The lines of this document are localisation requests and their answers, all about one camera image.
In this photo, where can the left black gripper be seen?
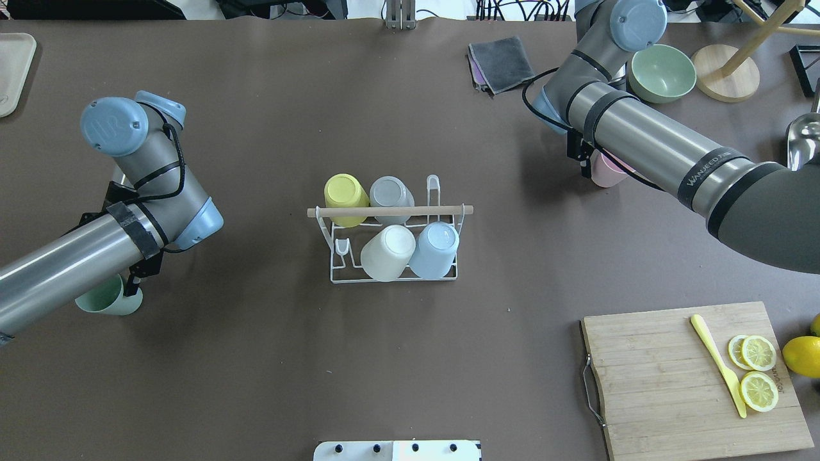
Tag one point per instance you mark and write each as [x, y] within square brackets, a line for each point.
[134, 286]

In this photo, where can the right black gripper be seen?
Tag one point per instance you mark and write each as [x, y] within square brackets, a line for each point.
[585, 168]

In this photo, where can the pink cup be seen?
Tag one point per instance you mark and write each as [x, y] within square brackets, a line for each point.
[604, 172]

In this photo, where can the green cup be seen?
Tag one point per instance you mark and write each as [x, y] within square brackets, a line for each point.
[110, 298]

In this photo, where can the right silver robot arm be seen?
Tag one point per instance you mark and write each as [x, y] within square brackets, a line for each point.
[763, 211]

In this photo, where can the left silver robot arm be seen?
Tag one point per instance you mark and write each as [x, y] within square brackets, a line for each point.
[167, 211]

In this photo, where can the light blue cup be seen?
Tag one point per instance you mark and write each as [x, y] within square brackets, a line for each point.
[435, 251]

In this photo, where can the grey cup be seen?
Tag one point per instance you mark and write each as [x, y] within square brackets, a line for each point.
[389, 191]

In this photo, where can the yellow cup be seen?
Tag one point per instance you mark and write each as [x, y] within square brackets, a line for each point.
[344, 190]

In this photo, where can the white cup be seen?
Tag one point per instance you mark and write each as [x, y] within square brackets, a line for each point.
[386, 255]

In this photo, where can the green bowl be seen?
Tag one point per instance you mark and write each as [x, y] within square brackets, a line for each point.
[661, 74]

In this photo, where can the grey folded cloth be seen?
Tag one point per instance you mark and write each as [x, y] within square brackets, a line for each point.
[499, 65]

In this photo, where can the yellow plastic knife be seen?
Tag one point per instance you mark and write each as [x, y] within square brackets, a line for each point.
[729, 377]

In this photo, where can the steel scoop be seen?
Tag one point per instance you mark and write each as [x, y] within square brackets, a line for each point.
[803, 136]

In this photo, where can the lemon slice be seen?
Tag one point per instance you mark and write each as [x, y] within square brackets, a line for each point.
[759, 391]
[734, 348]
[758, 353]

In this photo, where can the cream plastic tray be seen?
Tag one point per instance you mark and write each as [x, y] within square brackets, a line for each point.
[17, 51]

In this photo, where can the bamboo cutting board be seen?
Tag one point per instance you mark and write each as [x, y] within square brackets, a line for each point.
[661, 394]

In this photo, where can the yellow lemon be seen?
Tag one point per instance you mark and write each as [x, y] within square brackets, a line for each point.
[801, 355]
[814, 327]

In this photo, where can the white wire cup rack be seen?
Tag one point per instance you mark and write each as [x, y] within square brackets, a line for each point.
[347, 230]

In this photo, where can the aluminium frame post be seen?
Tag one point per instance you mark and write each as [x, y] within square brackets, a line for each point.
[400, 14]

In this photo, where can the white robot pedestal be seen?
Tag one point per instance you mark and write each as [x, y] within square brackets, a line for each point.
[439, 449]

